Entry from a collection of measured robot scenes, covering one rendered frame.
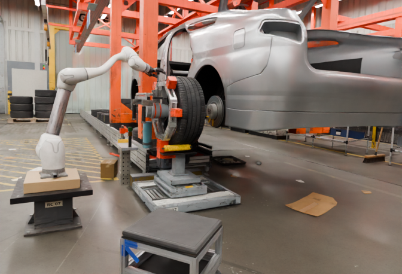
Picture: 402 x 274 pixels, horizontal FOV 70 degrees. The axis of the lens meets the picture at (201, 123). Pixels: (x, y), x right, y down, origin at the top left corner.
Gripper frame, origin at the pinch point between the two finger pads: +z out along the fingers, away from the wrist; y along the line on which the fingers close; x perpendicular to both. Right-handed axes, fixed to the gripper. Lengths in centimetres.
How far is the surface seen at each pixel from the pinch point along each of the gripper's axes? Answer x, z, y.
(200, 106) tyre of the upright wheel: -45, -3, 39
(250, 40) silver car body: -12, -19, 100
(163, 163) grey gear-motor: -83, 23, -27
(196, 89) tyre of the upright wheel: -28.7, -2.9, 38.8
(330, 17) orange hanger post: 95, 212, 161
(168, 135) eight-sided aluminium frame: -63, -5, 4
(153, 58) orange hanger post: 25.9, 9.9, -12.6
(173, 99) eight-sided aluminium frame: -37.5, -20.5, 24.0
